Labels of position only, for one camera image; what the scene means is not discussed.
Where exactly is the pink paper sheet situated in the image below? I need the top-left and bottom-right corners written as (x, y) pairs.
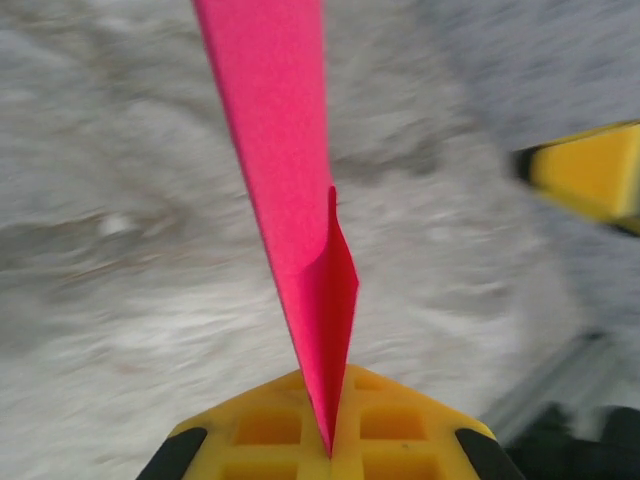
top-left (192, 0), bottom-right (361, 459)

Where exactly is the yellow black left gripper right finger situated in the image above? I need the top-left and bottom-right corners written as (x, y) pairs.
top-left (330, 363), bottom-right (526, 480)

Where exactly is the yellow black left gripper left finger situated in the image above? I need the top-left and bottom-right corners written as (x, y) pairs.
top-left (134, 369), bottom-right (334, 480)

